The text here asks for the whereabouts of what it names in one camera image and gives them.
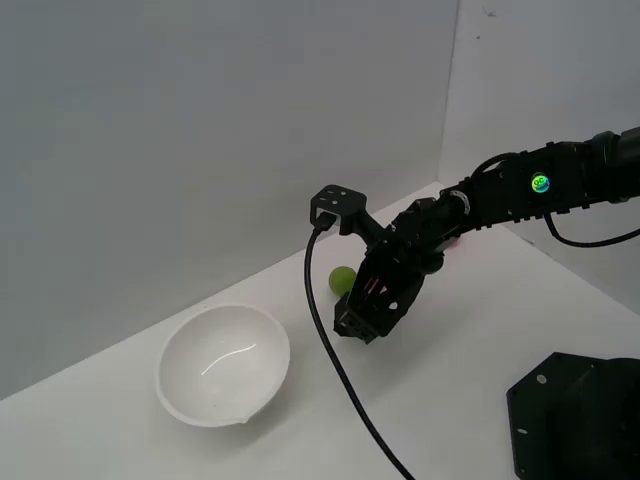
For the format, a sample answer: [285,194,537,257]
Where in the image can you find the green ball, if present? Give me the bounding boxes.
[328,265,358,297]

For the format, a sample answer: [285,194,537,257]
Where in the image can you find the white bowl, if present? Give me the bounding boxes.
[153,302,292,429]

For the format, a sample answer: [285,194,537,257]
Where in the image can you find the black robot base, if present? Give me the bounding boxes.
[505,351,640,480]

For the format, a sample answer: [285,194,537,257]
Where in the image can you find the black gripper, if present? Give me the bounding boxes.
[333,197,471,346]

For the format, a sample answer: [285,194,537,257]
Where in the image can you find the thick black camera cable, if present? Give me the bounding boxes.
[303,212,415,480]

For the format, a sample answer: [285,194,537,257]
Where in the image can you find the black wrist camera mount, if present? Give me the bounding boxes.
[309,184,392,247]

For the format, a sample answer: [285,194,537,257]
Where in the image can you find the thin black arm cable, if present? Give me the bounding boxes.
[543,212,640,247]

